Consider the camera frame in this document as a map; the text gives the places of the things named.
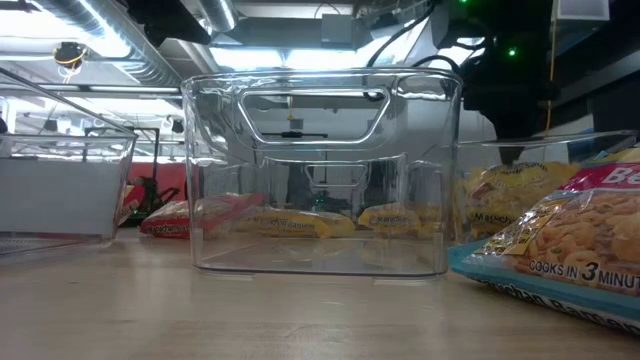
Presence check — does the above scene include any blue beef ramen pack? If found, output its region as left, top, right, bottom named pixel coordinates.
left=448, top=147, right=640, bottom=337

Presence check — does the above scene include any black ceiling cable reel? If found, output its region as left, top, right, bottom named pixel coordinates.
left=53, top=41, right=88, bottom=71

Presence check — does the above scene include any white ceiling unit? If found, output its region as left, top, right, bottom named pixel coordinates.
left=555, top=0, right=611, bottom=22

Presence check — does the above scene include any yellow hanging cord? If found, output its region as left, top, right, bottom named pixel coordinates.
left=544, top=0, right=559, bottom=135

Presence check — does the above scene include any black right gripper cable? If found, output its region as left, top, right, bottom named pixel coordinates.
left=366, top=2, right=462, bottom=71

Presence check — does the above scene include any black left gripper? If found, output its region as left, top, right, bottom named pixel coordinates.
left=127, top=0, right=212, bottom=46

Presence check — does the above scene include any grey ceiling box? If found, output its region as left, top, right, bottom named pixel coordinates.
left=321, top=13, right=362, bottom=45

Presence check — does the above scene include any black machine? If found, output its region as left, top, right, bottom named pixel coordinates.
left=133, top=174, right=182, bottom=217

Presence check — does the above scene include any large corrugated air duct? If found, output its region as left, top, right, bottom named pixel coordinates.
left=29, top=0, right=184, bottom=89

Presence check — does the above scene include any clear plastic bin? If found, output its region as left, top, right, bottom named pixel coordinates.
left=180, top=67, right=464, bottom=279
left=0, top=67, right=139, bottom=257
left=452, top=130, right=639, bottom=246

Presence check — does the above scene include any red ramen noodle pack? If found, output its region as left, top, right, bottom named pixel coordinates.
left=139, top=199, right=194, bottom=240
left=118, top=183, right=142, bottom=227
left=193, top=192, right=266, bottom=237

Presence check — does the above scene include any bright ceiling light panel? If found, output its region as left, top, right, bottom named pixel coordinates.
left=208, top=45, right=361, bottom=71

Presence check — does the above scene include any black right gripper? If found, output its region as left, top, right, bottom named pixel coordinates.
left=462, top=59, right=559, bottom=166

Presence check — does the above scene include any silver round air duct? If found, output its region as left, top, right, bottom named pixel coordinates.
left=197, top=0, right=241, bottom=32

